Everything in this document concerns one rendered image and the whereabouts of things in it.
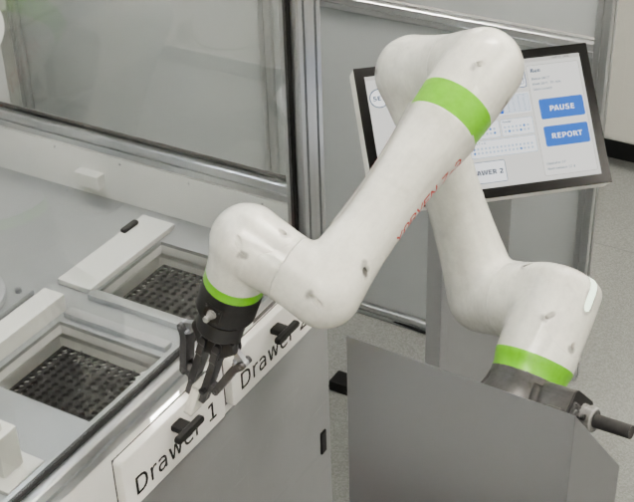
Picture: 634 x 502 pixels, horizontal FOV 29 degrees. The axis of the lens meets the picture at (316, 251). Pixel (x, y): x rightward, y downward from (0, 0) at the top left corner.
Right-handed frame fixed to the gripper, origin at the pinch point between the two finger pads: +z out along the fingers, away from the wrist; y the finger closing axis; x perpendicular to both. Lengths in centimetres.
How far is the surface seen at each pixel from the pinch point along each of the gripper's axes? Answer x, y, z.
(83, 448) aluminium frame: -16.1, -8.9, 6.3
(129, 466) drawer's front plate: -9.1, -3.6, 13.2
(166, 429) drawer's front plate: 1.1, -3.6, 13.0
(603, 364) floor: 170, 53, 90
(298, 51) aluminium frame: 51, -22, -32
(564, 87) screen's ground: 113, 14, -16
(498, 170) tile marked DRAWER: 93, 12, -3
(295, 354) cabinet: 45, 0, 27
